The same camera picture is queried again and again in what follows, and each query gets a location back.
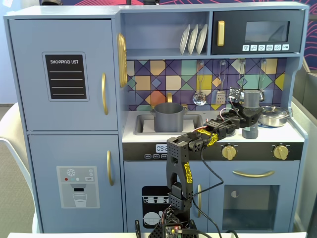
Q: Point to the oven door with window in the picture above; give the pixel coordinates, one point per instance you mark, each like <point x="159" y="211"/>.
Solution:
<point x="250" y="198"/>

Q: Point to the dishwasher door with print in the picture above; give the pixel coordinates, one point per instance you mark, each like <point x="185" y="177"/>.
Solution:
<point x="138" y="178"/>

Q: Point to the steel slotted spatula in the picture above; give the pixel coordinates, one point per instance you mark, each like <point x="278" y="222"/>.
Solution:
<point x="220" y="98"/>

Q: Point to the blue toy play kitchen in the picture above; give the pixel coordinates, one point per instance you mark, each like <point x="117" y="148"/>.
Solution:
<point x="74" y="148"/>

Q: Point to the steel serving spoon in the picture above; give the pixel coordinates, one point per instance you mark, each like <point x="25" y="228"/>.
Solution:
<point x="262" y="74"/>

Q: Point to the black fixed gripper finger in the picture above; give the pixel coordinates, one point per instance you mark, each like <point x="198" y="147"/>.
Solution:
<point x="252" y="117"/>

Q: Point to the gold stove knob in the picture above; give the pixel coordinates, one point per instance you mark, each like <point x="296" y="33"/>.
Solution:
<point x="280" y="151"/>
<point x="228" y="151"/>

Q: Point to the gray plastic pot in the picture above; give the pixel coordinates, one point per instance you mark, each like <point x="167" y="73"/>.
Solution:
<point x="168" y="119"/>

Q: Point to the black toy microwave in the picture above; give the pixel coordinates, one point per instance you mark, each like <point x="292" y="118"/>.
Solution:
<point x="232" y="29"/>

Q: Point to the steel ladle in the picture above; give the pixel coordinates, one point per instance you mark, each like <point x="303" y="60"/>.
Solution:
<point x="241" y="74"/>

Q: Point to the white chair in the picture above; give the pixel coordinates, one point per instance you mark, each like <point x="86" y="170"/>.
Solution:
<point x="15" y="129"/>

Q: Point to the gold toy faucet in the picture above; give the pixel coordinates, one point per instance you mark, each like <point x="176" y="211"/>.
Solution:
<point x="169" y="97"/>

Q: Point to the freezer door with ice dispenser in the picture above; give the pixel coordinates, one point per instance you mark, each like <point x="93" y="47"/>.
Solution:
<point x="49" y="153"/>

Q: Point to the white toy plate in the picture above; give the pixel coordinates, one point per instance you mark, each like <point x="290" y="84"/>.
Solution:
<point x="184" y="39"/>
<point x="193" y="39"/>
<point x="201" y="39"/>

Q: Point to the robot controller board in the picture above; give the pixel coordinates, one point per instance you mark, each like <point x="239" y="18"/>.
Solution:
<point x="173" y="231"/>

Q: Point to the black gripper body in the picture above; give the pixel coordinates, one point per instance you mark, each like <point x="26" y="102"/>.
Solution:
<point x="250" y="117"/>

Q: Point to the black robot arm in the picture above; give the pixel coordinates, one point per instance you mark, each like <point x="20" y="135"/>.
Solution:
<point x="177" y="153"/>

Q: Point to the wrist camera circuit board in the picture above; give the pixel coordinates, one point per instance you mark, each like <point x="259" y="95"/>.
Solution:
<point x="234" y="94"/>

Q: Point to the fridge door with shopping list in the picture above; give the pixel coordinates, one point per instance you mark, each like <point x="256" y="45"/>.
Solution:
<point x="29" y="74"/>

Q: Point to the steel pot with lid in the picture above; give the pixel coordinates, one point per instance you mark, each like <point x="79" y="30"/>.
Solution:
<point x="275" y="116"/>

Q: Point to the steel skimmer spoon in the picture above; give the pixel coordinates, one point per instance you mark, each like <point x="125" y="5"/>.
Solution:
<point x="199" y="98"/>

